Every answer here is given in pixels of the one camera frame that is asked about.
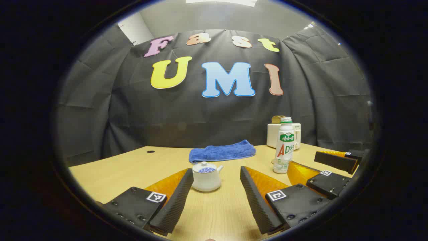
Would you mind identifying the long ceiling light panel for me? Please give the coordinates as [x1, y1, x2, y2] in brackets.
[186, 0, 258, 7]

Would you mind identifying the blue towel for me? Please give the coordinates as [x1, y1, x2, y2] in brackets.
[189, 140, 257, 164]

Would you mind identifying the white teacup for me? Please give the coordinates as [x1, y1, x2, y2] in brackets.
[192, 162, 224, 192]

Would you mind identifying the white toaster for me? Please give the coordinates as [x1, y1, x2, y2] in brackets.
[267, 122, 301, 150]

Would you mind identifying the black backdrop cloth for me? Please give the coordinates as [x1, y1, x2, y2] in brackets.
[56, 23, 373, 167]

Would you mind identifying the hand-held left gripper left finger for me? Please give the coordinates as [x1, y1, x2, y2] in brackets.
[95, 168, 194, 236]

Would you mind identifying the white water bottle green label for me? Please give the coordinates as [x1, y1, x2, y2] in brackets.
[273, 117, 295, 174]

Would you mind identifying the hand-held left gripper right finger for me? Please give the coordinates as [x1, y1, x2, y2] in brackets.
[240, 166, 331, 235]

